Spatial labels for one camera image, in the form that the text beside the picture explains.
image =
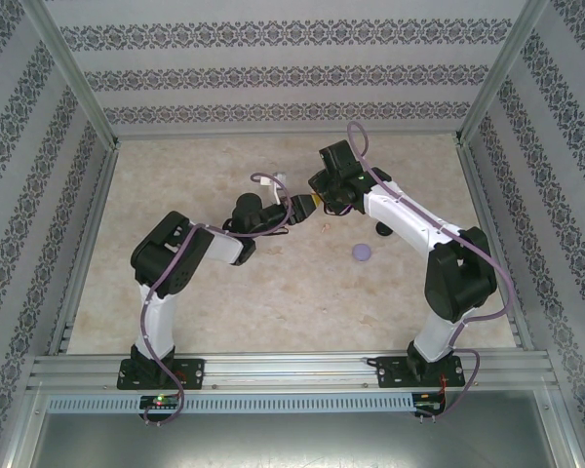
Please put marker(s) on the black earbud charging case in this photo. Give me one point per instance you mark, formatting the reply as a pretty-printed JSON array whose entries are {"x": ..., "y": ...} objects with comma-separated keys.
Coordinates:
[{"x": 384, "y": 231}]

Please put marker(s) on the purple earbud charging case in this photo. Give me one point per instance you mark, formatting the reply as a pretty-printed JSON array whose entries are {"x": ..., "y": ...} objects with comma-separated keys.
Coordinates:
[{"x": 361, "y": 252}]

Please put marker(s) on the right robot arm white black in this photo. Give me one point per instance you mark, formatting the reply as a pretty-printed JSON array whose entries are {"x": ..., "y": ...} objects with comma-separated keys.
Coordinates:
[{"x": 409, "y": 219}]

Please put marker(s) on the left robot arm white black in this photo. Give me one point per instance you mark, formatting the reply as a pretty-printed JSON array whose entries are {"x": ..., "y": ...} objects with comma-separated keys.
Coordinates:
[{"x": 156, "y": 322}]

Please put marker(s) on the grey metal panel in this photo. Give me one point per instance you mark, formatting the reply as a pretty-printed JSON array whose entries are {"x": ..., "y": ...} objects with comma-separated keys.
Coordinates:
[{"x": 292, "y": 443}]

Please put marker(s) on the aluminium side rail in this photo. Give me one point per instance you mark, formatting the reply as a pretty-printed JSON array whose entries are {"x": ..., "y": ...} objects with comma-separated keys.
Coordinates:
[
  {"x": 92, "y": 219},
  {"x": 479, "y": 195}
]

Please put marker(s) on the aluminium mounting rail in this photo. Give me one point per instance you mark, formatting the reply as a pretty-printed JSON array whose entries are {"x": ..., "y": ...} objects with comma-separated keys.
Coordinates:
[{"x": 287, "y": 371}]

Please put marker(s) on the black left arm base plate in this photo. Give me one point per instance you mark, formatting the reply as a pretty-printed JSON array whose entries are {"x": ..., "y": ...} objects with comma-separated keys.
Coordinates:
[{"x": 192, "y": 374}]

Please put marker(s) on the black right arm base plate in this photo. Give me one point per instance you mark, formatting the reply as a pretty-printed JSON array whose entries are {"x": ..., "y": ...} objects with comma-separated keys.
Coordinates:
[{"x": 390, "y": 373}]

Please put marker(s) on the aluminium frame post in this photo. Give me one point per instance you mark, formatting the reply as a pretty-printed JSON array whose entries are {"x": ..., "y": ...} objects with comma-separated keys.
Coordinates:
[
  {"x": 77, "y": 78},
  {"x": 497, "y": 78}
]

